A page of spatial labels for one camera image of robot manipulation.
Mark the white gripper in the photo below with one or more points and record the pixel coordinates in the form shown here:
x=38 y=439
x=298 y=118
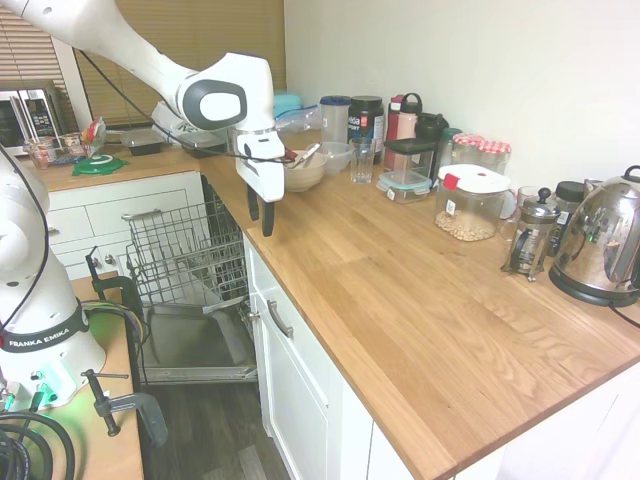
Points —
x=262 y=165

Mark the silver metal fork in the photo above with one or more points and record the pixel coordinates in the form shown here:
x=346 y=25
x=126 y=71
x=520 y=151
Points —
x=311 y=152

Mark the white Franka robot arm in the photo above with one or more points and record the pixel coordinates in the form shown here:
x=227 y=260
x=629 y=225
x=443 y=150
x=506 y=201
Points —
x=140 y=55

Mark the stainless dishwasher door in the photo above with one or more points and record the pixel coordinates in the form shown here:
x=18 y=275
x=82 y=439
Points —
x=195 y=340

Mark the beige ceramic bowl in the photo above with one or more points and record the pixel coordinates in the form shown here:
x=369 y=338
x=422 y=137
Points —
x=305 y=175

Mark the black container clear lid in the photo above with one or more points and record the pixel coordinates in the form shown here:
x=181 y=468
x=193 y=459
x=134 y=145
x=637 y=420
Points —
x=141 y=142
x=205 y=147

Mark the clear plastic bowl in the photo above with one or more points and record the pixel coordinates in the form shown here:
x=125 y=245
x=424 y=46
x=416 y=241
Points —
x=337 y=157

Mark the clear zip bag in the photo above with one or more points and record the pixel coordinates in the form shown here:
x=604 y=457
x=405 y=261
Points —
x=300 y=120

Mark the clear drinking glass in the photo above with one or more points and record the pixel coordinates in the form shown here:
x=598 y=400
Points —
x=362 y=165

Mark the teal plastic container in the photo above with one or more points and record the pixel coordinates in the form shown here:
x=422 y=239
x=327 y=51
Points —
x=287 y=102

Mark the clear pitcher blue lid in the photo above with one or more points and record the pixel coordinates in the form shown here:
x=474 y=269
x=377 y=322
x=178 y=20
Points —
x=334 y=120

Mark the white cabinet under snacks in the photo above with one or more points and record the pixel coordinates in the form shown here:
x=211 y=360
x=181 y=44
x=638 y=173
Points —
x=140 y=192

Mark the black Vega protein tub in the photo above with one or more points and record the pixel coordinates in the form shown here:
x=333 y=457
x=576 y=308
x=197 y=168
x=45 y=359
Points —
x=366 y=122

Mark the glass container blue-clip lid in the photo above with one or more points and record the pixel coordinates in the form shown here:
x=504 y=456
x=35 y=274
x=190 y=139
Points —
x=404 y=186

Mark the clear canister black lid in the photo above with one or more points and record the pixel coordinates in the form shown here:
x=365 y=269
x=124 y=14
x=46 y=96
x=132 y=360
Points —
x=407 y=152

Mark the red water bottle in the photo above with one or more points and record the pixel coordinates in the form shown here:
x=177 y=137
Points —
x=393 y=120

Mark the green round container lid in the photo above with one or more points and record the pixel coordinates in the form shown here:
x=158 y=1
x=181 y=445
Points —
x=100 y=165

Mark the tall black C-clamp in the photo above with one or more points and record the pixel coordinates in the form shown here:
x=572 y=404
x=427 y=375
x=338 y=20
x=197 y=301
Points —
x=131 y=320

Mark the pink bottle black cap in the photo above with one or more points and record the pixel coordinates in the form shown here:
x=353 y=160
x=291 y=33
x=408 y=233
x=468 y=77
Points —
x=409 y=120

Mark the red snack bag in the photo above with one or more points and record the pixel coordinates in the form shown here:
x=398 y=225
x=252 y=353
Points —
x=94 y=137

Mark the black shaker bottle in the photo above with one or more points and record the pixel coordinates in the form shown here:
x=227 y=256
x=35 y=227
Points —
x=430 y=127

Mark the white cabinet under bottles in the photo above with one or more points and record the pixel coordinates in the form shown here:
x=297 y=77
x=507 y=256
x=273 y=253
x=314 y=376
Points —
x=300 y=400

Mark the wide wooden window blind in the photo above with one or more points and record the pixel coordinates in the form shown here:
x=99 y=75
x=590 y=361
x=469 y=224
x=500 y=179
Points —
x=200 y=30

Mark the wooden robot mounting table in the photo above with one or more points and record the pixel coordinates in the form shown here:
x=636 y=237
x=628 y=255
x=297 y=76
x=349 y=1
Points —
x=117 y=360

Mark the clear canister white lid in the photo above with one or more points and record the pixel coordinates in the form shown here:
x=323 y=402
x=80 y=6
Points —
x=470 y=205

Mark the jar red gingham lid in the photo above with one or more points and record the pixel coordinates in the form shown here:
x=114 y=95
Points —
x=495 y=152
x=466 y=147

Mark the clear glass dish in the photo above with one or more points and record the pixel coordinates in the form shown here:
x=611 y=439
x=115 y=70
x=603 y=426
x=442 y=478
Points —
x=50 y=152

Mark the short black C-clamp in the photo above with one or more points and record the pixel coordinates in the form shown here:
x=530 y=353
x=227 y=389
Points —
x=145 y=410

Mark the clear glass measuring mug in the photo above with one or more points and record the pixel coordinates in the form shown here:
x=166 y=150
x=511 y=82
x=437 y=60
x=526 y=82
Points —
x=512 y=210

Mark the stainless microwave oven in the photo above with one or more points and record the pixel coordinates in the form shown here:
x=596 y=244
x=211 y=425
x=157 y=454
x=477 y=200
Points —
x=27 y=117

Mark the glass French press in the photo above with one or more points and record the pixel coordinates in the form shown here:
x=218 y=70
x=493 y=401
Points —
x=532 y=240

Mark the narrow wooden window blind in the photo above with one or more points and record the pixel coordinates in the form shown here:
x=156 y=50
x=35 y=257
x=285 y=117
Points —
x=27 y=50

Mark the jar with black lid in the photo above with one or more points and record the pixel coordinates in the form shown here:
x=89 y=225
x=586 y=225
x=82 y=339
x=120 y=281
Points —
x=567 y=210

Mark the stainless steel electric kettle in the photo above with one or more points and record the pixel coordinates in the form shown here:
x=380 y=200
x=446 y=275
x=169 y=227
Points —
x=600 y=240

